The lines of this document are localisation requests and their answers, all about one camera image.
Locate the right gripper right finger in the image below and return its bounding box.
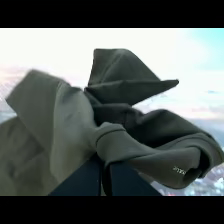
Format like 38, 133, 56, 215
107, 160, 163, 197

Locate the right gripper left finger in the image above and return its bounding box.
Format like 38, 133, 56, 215
49, 153, 103, 197

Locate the olive green garment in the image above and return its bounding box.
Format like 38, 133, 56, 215
0, 48, 224, 197

